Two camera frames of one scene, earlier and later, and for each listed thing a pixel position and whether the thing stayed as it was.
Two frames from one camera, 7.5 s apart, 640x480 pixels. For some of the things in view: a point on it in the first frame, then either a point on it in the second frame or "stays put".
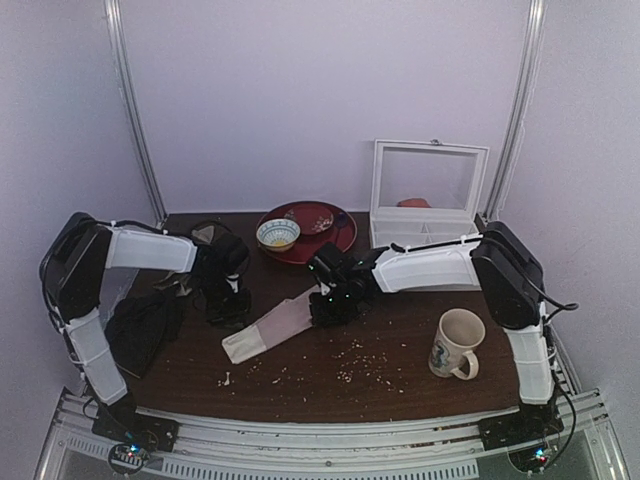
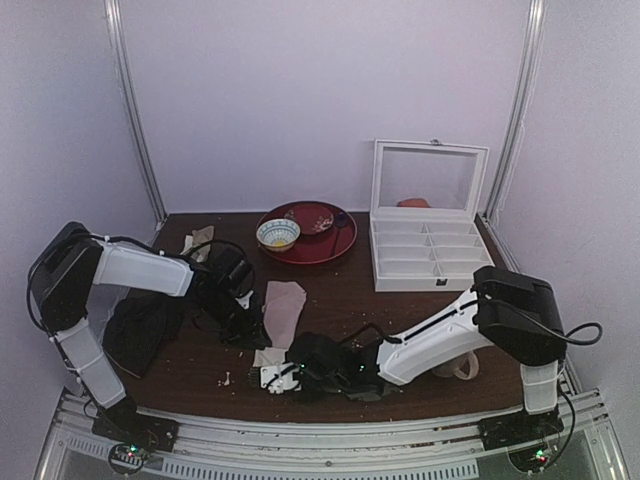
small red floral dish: [312, 220] stays put
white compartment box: [425, 191] stays put
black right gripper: [329, 310] -> [293, 370]
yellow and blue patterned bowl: [278, 235] stays put
